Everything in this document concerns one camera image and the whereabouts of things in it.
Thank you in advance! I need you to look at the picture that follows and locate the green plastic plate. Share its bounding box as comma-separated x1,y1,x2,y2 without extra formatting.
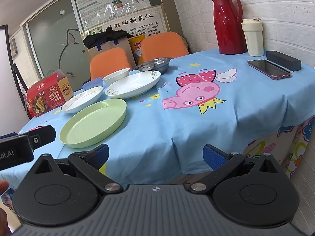
59,99,127,149

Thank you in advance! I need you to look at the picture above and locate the blue-rimmed white plate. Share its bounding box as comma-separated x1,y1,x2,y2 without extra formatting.
61,86,103,114

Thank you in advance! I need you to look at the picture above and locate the blue plastic bowl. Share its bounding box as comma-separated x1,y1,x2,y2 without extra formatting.
82,77,103,91

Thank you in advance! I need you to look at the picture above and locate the white ceramic bowl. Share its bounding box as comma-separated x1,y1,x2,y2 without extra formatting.
102,68,130,86

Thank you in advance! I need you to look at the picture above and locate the floral white oval plate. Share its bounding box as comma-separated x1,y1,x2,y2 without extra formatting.
105,70,161,99

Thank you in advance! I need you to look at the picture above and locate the stainless steel bowl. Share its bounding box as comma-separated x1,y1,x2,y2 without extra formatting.
136,57,171,74

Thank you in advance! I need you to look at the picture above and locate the person's left hand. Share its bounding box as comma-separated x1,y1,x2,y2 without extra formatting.
0,179,12,236

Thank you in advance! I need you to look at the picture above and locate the red cracker box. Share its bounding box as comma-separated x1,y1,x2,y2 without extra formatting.
27,69,74,117

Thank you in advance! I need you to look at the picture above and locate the floral under tablecloth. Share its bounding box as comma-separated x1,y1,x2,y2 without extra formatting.
244,117,314,178

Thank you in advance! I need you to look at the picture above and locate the blue cartoon pig tablecloth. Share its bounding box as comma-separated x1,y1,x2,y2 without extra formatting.
0,48,315,197

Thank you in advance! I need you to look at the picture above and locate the frosted glass door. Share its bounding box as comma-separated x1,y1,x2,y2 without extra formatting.
26,0,90,91

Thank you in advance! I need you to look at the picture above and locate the left orange chair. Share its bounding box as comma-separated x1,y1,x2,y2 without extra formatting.
90,47,132,79

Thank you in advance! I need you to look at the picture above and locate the orange chair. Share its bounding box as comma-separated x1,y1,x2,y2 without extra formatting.
141,31,189,62
90,47,132,79

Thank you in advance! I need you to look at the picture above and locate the smartphone in pink case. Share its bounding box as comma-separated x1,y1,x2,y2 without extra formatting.
247,59,292,80

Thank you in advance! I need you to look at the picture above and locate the black cloth on bag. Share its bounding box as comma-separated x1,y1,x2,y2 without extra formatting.
83,27,133,49

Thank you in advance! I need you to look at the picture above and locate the black rectangular case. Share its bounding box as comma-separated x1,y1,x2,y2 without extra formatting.
266,51,301,71

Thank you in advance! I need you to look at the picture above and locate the red thermos jug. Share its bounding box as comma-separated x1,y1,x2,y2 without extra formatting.
212,0,247,55

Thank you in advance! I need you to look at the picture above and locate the brown paper bag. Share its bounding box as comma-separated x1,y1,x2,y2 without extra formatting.
87,36,137,70

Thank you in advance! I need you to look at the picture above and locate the right orange chair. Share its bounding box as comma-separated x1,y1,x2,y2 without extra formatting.
141,31,189,62

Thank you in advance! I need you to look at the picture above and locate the yellow snack bag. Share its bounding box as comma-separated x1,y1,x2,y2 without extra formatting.
128,34,145,65

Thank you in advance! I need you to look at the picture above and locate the cream tumbler cup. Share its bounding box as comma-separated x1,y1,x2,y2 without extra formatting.
241,18,264,56

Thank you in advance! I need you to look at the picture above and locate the white framed text poster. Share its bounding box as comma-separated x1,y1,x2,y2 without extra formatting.
82,5,170,38

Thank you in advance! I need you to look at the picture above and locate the black stand frame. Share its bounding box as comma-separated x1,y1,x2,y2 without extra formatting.
1,25,32,120

